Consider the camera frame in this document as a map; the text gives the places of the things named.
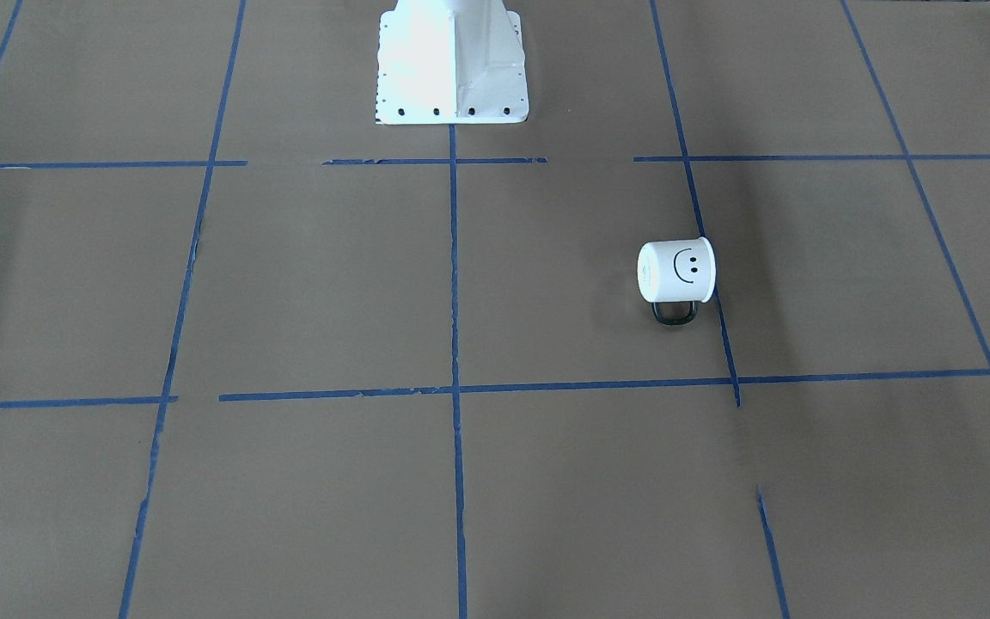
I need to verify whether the white metal mount base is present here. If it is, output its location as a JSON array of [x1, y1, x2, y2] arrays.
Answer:
[[375, 1, 530, 126]]

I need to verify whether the white smiley face mug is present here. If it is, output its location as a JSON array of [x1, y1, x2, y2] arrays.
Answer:
[[636, 236, 718, 328]]

